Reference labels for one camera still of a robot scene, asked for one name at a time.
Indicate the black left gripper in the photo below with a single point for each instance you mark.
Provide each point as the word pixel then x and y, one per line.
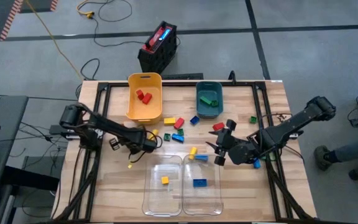
pixel 148 146

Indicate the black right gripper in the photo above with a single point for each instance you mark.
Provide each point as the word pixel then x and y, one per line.
pixel 228 146

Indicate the yellow cylinder block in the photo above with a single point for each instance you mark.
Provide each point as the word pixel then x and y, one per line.
pixel 154 133
pixel 193 152

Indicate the red brick block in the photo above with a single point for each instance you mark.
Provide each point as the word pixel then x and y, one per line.
pixel 218 126
pixel 147 98
pixel 179 123

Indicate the small blue square block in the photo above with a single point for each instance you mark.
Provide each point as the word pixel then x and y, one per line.
pixel 194 120

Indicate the blue brick block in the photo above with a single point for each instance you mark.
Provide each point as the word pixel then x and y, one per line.
pixel 201 158
pixel 177 137
pixel 199 183

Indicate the yellow brick block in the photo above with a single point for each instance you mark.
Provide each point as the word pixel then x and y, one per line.
pixel 169 121

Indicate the small green square block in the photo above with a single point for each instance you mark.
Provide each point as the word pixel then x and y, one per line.
pixel 167 137
pixel 181 132
pixel 253 119
pixel 215 103

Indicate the small yellow cube block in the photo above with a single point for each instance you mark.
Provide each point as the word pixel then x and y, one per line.
pixel 165 180

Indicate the green brick block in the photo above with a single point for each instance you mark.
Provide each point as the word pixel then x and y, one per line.
pixel 271 156
pixel 206 100

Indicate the blue cylinder block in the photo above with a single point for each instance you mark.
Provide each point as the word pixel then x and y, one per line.
pixel 256 164

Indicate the red arch block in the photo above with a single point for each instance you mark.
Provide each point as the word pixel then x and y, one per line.
pixel 139 93

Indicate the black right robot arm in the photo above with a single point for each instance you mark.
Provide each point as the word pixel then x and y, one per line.
pixel 291 126

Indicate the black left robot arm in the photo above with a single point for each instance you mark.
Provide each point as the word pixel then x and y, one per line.
pixel 104 124

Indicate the teal plastic bin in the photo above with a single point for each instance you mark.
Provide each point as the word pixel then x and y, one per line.
pixel 208 112

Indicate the yellow plastic bin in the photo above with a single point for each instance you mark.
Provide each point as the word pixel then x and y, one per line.
pixel 145 112

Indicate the clear plastic bin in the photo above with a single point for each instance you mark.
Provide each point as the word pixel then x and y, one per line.
pixel 163 199
pixel 202 202

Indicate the black power strip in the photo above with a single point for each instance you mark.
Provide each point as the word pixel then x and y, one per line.
pixel 182 76

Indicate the black plastic crate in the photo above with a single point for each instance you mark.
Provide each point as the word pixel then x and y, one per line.
pixel 157 59

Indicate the red power unit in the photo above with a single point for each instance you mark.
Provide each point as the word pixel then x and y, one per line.
pixel 154 40

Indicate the black floor box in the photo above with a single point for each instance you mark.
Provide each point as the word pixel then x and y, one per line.
pixel 33 179

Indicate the person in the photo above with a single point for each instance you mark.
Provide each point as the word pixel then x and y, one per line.
pixel 346 152

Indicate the grey desk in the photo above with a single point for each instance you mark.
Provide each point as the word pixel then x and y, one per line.
pixel 8 140

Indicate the white arm base bracket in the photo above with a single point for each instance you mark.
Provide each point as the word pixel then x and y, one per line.
pixel 294 135

